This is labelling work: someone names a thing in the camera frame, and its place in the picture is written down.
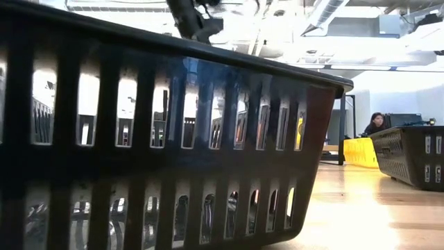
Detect black slotted plastic basket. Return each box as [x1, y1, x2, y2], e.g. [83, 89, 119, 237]
[0, 0, 355, 250]
[369, 125, 444, 192]

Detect yellow slotted plastic basket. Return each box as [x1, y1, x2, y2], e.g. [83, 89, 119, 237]
[343, 137, 379, 170]
[296, 116, 307, 151]

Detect black stacked cases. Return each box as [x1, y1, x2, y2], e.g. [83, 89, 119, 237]
[384, 112, 424, 128]

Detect black ceiling-mounted device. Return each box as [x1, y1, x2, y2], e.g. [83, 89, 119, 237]
[398, 3, 444, 35]

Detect silver ventilation duct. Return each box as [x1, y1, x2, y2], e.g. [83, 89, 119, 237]
[300, 0, 351, 37]

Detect black-framed wooden shelf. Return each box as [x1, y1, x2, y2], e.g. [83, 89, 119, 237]
[321, 94, 357, 167]

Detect long ceiling light strip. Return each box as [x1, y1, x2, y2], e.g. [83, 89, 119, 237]
[287, 63, 444, 73]

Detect person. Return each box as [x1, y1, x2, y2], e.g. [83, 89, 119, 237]
[360, 111, 389, 137]

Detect red slotted plastic basket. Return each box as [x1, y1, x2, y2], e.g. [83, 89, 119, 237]
[235, 119, 246, 149]

